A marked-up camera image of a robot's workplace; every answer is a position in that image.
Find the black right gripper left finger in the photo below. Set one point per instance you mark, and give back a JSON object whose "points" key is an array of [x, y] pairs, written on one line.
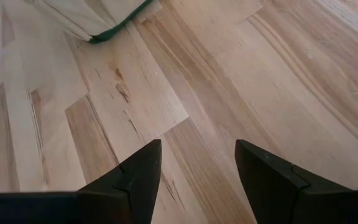
{"points": [[73, 208]]}

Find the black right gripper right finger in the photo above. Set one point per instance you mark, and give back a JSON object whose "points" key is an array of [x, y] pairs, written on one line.
{"points": [[291, 202]]}

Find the cream canvas green-trimmed garden bag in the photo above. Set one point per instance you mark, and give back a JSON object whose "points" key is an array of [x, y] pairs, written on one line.
{"points": [[98, 15]]}

